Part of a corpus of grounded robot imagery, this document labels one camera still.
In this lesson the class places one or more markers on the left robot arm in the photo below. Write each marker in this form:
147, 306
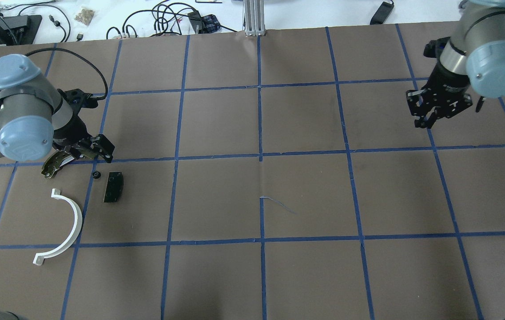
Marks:
36, 118

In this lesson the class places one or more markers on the aluminium frame post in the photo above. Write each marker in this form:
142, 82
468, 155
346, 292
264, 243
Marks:
254, 18

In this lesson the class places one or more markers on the black brake pad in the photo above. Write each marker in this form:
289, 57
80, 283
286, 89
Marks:
114, 187

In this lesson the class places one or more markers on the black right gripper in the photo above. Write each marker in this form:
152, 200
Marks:
444, 83

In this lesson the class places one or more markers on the olive green brake shoe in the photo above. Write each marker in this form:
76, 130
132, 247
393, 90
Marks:
56, 162

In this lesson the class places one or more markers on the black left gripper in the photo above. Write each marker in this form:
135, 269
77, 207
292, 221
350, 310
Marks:
71, 132

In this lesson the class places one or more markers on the black power adapter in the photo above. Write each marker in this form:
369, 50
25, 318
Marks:
382, 13

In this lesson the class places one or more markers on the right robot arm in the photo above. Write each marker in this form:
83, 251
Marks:
472, 57

